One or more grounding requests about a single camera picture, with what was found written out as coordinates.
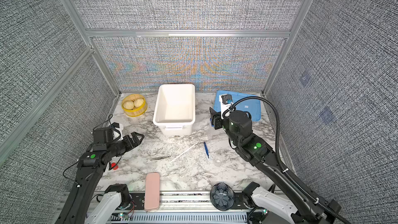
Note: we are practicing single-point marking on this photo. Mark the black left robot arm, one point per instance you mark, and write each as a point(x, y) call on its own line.
point(90, 168)

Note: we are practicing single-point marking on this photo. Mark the red bottle cap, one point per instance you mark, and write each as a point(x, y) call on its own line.
point(114, 166)

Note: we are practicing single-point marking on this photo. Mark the black flower-shaped dish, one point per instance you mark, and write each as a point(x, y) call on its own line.
point(222, 197)

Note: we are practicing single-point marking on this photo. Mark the metal tweezers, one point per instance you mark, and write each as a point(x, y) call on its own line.
point(159, 158)

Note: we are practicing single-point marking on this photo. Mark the right steamed bun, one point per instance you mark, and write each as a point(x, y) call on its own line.
point(139, 102)

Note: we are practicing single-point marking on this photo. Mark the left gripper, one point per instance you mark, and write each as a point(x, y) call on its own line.
point(130, 144)

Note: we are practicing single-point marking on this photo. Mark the pink rectangular case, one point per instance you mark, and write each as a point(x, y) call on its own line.
point(152, 192)

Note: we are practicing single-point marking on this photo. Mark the steamed bun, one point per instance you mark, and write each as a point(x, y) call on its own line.
point(128, 105)
point(139, 102)

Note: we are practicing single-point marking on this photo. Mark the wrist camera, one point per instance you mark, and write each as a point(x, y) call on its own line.
point(226, 102)
point(107, 135)

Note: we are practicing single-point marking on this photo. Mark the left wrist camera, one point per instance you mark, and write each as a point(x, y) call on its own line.
point(107, 135)

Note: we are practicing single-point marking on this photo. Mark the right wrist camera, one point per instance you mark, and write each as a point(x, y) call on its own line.
point(226, 102)

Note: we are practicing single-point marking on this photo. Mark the yellow bamboo steamer basket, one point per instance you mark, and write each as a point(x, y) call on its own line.
point(136, 111)

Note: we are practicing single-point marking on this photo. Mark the left steamed bun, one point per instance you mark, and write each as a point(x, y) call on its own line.
point(128, 105)

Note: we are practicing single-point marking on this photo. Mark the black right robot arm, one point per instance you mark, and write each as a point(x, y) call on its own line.
point(297, 208)

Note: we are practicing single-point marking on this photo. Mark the clear glass stirring rod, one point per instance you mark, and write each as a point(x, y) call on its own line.
point(184, 152)

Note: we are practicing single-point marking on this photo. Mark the blue plastic tweezers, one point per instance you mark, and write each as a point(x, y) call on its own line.
point(206, 150)

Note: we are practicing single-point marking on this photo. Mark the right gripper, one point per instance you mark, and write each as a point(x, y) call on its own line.
point(217, 120)

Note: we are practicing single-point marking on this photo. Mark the clear plastic funnel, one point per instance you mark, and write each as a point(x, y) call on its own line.
point(218, 161)

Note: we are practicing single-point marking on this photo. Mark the white plastic storage bin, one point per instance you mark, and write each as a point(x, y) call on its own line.
point(174, 112)

